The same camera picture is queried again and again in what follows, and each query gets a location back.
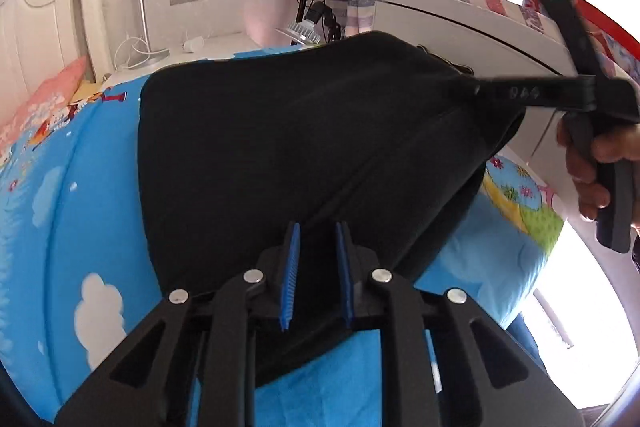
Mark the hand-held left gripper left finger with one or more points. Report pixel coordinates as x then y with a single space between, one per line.
290 279

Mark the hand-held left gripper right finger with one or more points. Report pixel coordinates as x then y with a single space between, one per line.
345 279

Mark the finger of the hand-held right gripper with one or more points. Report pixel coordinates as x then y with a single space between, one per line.
520 91

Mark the black pants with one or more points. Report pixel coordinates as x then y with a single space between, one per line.
300 132

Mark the person's right hand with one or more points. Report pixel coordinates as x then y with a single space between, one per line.
582 172

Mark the folded patterned quilt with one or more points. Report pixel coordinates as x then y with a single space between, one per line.
500 2

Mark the white cabinet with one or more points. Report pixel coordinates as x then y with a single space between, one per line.
450 37

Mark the cartoon printed bedsheet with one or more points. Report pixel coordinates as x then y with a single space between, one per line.
75 232

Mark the silver spot lamp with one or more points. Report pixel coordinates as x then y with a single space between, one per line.
302 32

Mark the white nightstand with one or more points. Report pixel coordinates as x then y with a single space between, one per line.
225 44

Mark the silver curved desk lamp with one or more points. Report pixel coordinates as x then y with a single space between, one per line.
150 58

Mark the pink floral pillow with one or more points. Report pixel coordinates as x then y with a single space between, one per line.
45 97

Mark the white wooden headboard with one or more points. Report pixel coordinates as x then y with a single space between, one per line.
40 22

